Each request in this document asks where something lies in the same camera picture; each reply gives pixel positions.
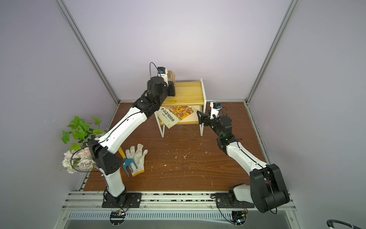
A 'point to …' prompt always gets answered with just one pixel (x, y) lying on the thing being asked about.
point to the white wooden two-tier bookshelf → (190, 93)
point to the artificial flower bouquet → (79, 158)
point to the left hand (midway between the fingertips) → (172, 80)
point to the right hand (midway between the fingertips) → (206, 107)
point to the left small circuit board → (117, 217)
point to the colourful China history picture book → (172, 115)
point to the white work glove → (138, 157)
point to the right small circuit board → (238, 217)
